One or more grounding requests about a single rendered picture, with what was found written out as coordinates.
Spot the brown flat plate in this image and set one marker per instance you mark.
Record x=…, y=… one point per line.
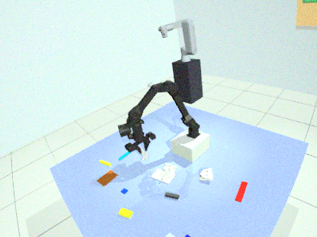
x=106, y=178

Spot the red flat bar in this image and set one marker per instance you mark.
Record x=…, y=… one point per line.
x=241, y=191

